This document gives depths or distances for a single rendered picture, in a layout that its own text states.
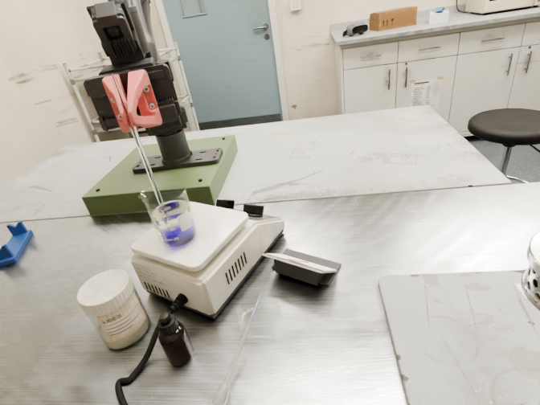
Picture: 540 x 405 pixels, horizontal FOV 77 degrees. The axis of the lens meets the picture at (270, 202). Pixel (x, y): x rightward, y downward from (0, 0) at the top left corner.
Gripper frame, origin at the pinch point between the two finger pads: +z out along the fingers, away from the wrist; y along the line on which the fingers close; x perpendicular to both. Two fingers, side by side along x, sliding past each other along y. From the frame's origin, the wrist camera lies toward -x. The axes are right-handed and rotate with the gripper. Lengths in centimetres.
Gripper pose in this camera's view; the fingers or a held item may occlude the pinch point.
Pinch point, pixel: (128, 116)
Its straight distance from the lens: 40.1
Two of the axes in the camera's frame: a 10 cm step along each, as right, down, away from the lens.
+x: 1.4, 8.3, 5.4
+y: 9.6, -2.5, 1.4
